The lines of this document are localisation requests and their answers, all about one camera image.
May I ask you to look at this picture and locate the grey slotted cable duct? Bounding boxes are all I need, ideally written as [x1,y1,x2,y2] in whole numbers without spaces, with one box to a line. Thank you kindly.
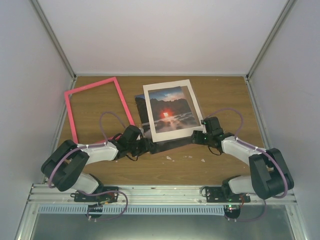
[38,204,225,216]

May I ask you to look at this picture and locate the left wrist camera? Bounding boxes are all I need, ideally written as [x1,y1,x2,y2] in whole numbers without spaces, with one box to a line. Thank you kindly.
[136,133,143,141]

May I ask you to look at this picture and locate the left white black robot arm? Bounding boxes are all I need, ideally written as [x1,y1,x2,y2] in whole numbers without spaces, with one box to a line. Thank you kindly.
[41,125,154,202]

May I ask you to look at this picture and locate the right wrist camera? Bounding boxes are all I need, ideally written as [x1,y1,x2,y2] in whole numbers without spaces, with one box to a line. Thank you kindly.
[200,119,207,134]

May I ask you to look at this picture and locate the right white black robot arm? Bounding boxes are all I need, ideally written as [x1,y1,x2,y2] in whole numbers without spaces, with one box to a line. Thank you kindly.
[191,117,295,203]

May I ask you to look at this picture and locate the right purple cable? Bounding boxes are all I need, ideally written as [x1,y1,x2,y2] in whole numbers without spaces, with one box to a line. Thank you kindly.
[207,107,288,199]

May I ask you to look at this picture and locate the white paper mat border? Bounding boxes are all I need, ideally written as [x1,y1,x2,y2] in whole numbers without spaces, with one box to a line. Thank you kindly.
[143,79,193,142]

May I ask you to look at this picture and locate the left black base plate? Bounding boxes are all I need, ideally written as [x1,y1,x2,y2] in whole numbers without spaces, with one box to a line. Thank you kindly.
[70,186,119,204]

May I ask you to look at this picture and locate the vertical aluminium post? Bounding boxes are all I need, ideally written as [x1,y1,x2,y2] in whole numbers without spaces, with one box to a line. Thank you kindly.
[245,0,297,81]
[29,0,77,80]

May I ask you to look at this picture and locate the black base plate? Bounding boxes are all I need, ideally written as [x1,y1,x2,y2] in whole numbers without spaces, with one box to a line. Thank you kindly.
[201,186,251,204]
[70,186,119,204]

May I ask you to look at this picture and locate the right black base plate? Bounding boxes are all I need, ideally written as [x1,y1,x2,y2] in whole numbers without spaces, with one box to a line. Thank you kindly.
[201,186,251,204]

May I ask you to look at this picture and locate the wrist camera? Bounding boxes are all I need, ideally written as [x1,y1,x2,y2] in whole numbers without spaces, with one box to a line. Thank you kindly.
[136,133,143,141]
[200,119,207,134]

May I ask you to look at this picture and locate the left vertical aluminium post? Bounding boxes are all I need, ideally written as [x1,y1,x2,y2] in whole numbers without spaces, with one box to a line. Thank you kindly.
[29,0,77,80]

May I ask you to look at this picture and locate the sunset landscape photo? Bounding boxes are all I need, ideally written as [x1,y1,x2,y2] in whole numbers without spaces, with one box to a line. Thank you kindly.
[134,86,201,155]

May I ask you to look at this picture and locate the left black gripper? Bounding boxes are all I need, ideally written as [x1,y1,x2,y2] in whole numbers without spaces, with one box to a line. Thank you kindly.
[128,137,154,158]

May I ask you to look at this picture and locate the purple cable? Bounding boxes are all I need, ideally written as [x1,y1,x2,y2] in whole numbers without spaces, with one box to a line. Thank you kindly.
[207,107,288,199]
[47,111,128,189]

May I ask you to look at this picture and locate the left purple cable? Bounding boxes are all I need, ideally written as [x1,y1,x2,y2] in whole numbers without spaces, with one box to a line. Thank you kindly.
[47,111,128,189]

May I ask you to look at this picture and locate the right vertical aluminium post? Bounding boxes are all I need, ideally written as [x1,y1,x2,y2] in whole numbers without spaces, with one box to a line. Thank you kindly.
[245,0,297,81]

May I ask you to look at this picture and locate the aluminium mounting rail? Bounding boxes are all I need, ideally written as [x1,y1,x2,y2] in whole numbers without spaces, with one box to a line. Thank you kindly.
[27,183,297,206]

